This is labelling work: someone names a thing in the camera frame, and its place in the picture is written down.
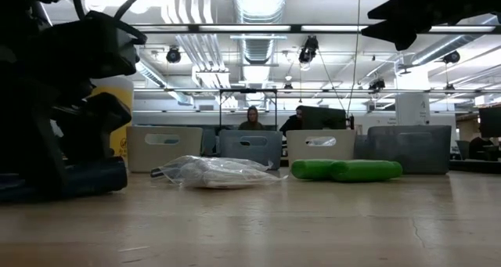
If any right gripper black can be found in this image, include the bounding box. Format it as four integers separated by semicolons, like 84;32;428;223
360;0;501;52

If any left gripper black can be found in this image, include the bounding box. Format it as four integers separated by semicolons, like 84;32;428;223
0;9;149;194

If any black packet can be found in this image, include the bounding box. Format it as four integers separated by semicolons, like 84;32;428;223
0;156;129;203

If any clear bag of cotton swabs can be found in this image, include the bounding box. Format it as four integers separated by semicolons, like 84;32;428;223
150;154;289;190

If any black ceiling spotlight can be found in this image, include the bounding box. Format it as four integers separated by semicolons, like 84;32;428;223
297;34;320;64
165;45;182;64
443;49;462;65
368;77;387;93

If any yellow canister with white lid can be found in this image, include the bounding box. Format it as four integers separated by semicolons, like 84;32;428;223
91;75;135;161

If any light grey plastic bin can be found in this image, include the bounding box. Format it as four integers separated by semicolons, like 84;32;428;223
125;125;204;174

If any black computer monitor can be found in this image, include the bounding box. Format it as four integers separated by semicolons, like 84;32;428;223
478;106;501;139
300;105;348;132

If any dark grey plastic bin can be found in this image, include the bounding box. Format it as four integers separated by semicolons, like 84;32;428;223
366;124;452;175

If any black bar with light strips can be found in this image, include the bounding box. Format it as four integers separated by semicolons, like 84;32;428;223
132;22;501;35

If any person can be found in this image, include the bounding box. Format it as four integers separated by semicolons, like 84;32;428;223
237;105;268;132
279;105;305;137
468;135;495;161

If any white plastic bin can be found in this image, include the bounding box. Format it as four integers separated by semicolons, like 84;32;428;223
286;129;358;168

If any smoky translucent plastic bin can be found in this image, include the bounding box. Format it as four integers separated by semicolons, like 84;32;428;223
218;129;283;171

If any thin hanging black cable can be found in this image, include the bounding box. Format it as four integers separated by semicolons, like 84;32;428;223
345;0;362;119

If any silver ventilation duct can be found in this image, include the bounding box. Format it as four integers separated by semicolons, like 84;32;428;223
233;0;290;65

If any black aluminium table frame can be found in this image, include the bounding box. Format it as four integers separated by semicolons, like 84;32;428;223
449;158;501;173

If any thin black metal frame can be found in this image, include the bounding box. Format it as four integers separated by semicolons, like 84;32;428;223
218;87;279;132

